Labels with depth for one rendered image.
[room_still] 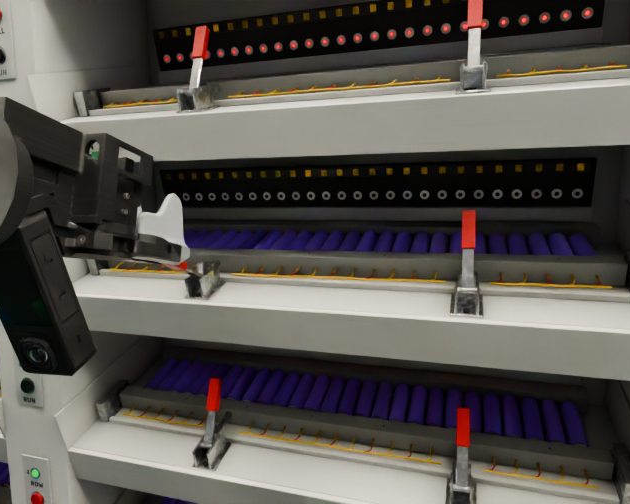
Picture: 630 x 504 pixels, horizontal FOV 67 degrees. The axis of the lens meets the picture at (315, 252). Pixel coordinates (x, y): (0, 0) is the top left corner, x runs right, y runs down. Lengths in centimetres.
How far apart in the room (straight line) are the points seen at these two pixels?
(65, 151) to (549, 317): 39
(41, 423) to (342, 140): 49
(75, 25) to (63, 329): 42
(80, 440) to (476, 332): 48
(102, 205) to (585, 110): 36
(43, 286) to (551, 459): 47
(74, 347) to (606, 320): 40
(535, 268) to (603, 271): 6
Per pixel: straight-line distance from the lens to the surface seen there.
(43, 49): 64
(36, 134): 34
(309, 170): 61
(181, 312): 52
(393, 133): 43
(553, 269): 50
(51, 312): 34
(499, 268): 49
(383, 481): 54
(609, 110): 44
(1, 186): 29
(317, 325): 46
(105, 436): 67
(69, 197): 36
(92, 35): 70
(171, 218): 43
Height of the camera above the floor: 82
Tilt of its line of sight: 7 degrees down
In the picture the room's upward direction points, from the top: 1 degrees counter-clockwise
